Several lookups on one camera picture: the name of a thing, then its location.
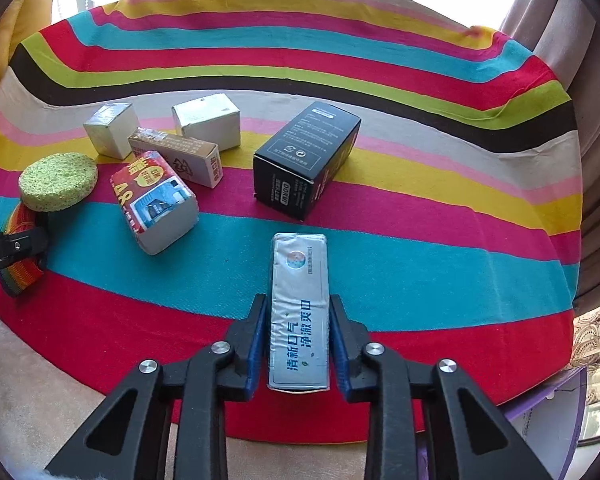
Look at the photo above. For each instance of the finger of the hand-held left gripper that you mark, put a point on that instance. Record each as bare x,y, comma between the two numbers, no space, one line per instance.
22,246

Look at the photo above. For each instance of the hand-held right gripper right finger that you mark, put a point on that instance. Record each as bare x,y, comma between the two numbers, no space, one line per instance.
341,355

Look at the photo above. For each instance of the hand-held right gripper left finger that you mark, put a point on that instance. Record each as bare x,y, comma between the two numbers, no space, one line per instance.
254,355

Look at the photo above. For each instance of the rainbow striped sponge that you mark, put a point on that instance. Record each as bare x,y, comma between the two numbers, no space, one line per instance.
22,274

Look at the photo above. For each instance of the teal silver slim box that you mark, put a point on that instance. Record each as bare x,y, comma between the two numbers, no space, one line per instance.
297,310

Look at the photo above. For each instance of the brown slim box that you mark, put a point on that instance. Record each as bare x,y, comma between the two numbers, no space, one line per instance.
180,156

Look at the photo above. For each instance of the white cube box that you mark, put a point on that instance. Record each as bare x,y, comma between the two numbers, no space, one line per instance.
110,132
207,122

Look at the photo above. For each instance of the green round sponge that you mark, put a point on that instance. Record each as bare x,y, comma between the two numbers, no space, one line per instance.
57,182

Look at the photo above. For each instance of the rainbow striped blanket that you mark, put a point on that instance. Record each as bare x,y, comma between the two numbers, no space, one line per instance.
430,270

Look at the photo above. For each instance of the colourful tissue packet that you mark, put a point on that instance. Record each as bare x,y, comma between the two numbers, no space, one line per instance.
155,205

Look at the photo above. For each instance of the black cardboard box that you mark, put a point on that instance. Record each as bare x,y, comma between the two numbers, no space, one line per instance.
307,160

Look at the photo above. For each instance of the yellow leather sofa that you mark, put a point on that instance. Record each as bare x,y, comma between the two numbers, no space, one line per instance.
15,15

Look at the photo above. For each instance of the white lace curtain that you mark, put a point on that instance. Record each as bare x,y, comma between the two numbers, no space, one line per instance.
597,330

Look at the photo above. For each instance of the beige brown curtain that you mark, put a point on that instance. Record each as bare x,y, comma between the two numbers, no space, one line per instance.
580,85

